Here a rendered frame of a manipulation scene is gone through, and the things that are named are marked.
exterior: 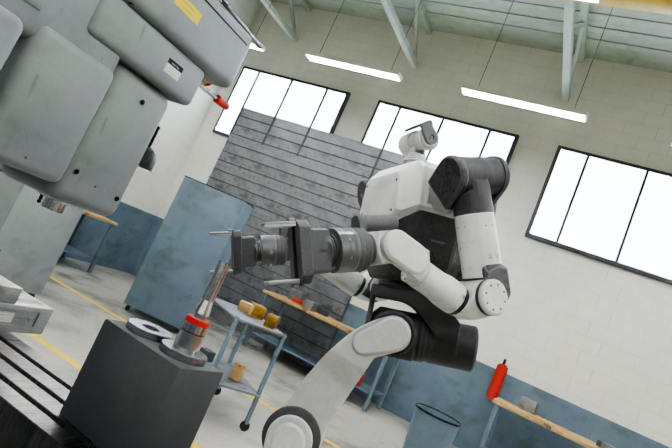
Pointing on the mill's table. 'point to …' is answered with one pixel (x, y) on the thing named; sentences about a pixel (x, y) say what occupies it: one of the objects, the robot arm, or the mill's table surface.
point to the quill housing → (106, 147)
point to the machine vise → (24, 315)
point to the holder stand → (140, 389)
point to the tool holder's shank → (211, 291)
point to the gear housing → (144, 50)
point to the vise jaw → (9, 291)
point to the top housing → (175, 5)
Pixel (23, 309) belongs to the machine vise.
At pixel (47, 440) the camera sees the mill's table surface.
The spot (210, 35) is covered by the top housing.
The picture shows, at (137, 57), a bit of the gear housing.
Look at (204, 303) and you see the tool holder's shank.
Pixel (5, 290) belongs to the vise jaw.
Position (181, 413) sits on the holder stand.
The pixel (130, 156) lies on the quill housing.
